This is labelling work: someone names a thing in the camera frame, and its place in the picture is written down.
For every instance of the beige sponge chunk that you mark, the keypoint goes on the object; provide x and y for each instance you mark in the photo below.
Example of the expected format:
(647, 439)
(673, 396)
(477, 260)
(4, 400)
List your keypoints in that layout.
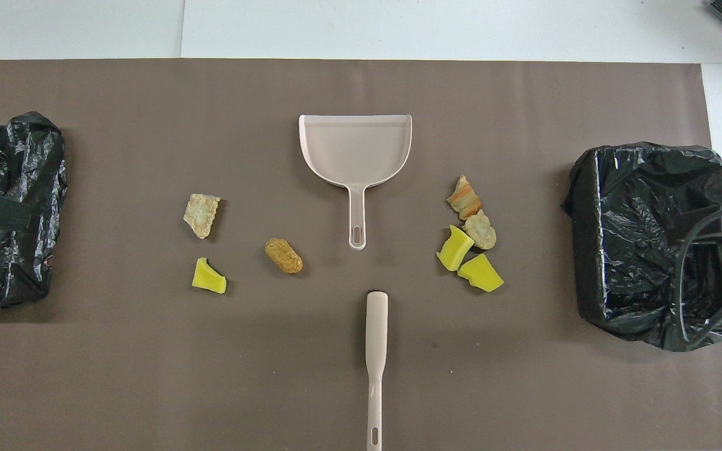
(481, 232)
(201, 215)

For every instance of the yellow green sponge piece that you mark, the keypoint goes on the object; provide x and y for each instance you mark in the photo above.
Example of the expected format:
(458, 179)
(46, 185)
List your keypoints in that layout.
(207, 279)

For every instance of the orange striped sponge chunk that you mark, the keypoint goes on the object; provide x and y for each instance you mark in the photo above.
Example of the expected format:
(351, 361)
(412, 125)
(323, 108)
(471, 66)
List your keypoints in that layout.
(465, 199)

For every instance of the brown oval sponge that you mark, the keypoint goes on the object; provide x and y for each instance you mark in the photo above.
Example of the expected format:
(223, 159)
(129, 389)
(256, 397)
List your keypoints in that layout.
(283, 255)

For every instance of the pale pink plastic dustpan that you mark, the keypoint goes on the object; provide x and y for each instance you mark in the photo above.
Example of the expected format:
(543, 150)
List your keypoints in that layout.
(355, 150)

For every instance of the beige hand brush black bristles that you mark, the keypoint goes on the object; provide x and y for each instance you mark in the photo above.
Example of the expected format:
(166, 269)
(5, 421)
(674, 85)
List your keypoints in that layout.
(376, 326)

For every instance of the brown paper table mat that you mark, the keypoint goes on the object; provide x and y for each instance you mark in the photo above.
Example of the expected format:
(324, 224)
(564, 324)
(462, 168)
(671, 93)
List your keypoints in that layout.
(148, 376)

